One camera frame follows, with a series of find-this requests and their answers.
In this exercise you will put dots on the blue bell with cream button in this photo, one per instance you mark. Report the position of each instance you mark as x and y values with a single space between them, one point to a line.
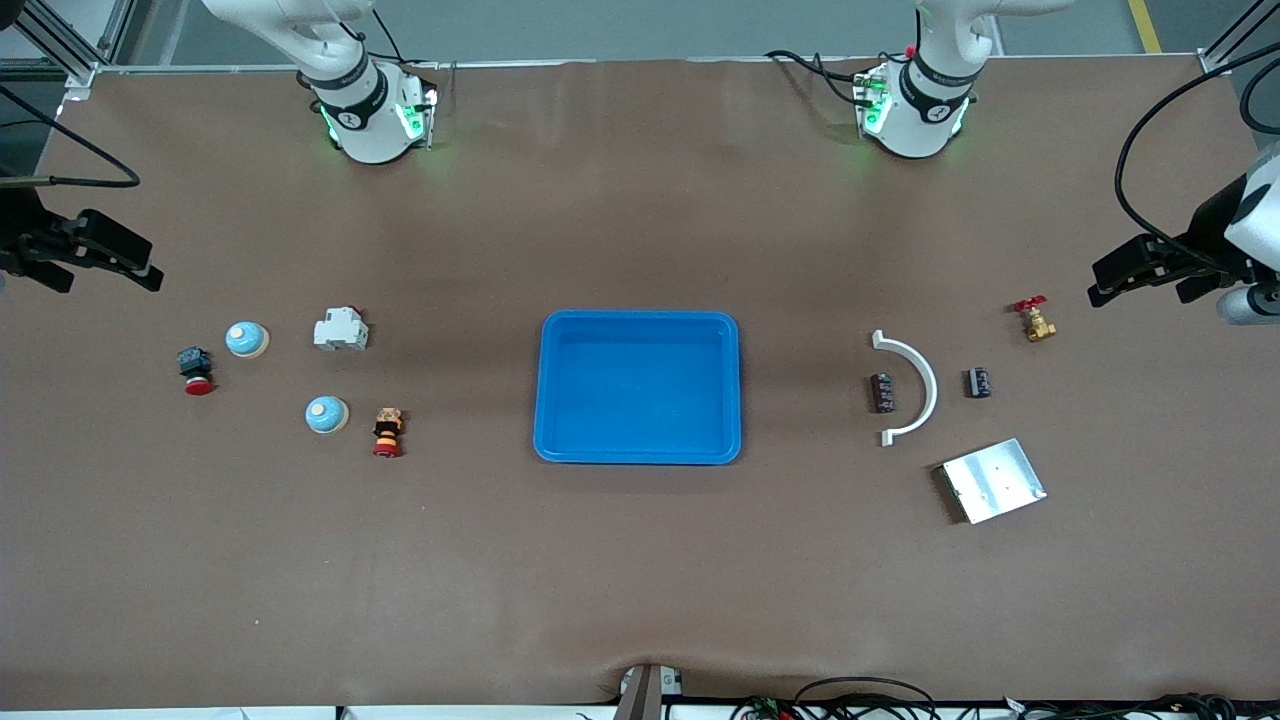
245 338
325 413

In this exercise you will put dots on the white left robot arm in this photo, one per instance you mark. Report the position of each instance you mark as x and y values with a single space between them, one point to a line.
915 130

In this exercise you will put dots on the aluminium frame post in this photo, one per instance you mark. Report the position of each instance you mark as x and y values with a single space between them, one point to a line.
82 78
1213 62

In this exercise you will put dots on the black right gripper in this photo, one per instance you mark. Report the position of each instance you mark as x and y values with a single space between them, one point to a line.
18 232

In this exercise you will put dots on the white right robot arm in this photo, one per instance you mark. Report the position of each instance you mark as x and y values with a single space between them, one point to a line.
370 130

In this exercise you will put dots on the metal table edge bracket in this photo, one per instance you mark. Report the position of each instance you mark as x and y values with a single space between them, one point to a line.
640 695

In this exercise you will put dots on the white curved plastic bracket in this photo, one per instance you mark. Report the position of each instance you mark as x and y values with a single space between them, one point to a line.
930 385

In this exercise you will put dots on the brown table mat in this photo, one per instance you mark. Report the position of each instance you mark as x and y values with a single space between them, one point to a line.
640 560

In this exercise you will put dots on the white circuit breaker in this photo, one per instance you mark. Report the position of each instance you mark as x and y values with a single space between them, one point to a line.
340 332

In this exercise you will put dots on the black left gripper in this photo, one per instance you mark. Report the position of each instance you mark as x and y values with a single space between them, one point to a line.
1207 228

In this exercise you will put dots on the blue plastic tray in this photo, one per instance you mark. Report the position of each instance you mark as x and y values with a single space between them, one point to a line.
640 400

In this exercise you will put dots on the aluminium plate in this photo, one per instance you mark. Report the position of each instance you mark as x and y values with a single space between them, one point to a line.
995 482

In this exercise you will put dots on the red emergency stop orange body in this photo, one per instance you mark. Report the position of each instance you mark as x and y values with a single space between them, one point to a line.
388 430

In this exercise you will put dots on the red push button black base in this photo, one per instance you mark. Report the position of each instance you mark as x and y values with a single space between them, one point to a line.
195 362

